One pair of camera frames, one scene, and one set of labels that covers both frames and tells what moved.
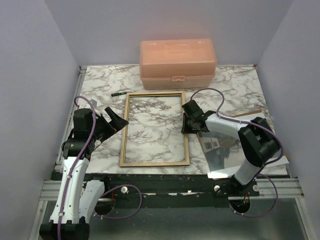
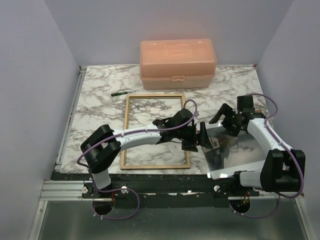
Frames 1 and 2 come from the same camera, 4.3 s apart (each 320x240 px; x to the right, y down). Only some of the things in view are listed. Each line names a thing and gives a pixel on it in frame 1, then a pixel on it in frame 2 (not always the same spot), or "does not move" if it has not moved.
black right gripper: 192,131 to 227,110
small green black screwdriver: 117,94 does not move
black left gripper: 116,123 to 191,145
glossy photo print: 223,153 does not move
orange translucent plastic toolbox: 177,63 does not move
